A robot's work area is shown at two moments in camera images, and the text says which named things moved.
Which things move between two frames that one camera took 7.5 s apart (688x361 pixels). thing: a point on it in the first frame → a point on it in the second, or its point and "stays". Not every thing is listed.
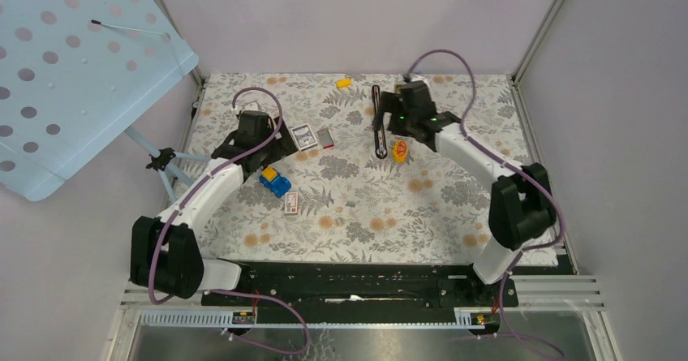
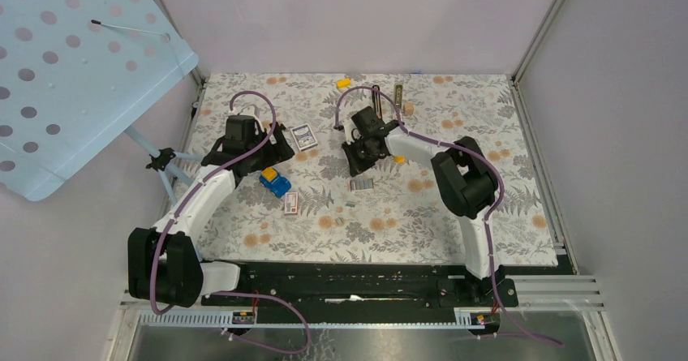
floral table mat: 329,178 stays
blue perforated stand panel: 82,54 stays
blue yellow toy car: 278,185 stays
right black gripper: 389,102 → 356,166
